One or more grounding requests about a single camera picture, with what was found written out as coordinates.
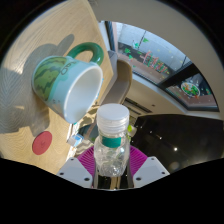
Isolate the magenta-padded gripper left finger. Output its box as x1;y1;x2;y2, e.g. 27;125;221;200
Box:
56;146;100;189

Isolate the beige round-backed chair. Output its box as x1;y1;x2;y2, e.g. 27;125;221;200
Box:
99;58;134;108

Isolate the flat round red coaster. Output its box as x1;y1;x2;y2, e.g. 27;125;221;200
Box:
31;130;54;156

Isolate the watermelon-print white mug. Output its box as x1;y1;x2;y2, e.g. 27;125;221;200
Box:
31;42;105;125

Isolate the light blue tissue box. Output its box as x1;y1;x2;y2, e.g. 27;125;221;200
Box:
66;133;84;147

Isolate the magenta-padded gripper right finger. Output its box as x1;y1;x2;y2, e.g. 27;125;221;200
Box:
127;145;171;188

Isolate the clear plastic water bottle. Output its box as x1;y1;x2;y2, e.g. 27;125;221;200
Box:
93;103;132;178

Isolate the group of ceiling lights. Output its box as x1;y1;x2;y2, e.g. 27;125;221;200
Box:
146;129;188;154

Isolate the framed food poster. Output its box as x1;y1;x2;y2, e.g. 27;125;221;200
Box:
164;73;219;111

